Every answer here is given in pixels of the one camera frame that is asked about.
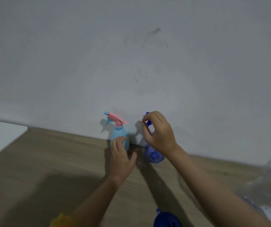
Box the white board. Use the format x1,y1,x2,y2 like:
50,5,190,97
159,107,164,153
0,119,29,165

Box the clear plastic water jug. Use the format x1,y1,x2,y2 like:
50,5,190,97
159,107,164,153
234,154,271,227

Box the yellow sleeve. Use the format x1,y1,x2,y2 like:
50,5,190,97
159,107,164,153
49,212,77,227

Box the person's right forearm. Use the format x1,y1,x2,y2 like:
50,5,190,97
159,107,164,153
165,144,271,227

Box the light blue pink spray bottle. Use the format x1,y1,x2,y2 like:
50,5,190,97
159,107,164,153
104,111,130,153

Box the person's left forearm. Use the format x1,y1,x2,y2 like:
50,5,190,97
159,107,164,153
70,175,124,227

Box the person's left hand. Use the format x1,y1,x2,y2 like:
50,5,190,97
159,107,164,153
109,137,138,185

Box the blue plastic funnel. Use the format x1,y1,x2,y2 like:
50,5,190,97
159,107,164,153
153,208,183,227

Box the transparent blue spray bottle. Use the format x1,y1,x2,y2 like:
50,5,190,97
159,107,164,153
144,112,166,164

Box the person's right hand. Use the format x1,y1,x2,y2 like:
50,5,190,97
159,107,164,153
141,111,178,157

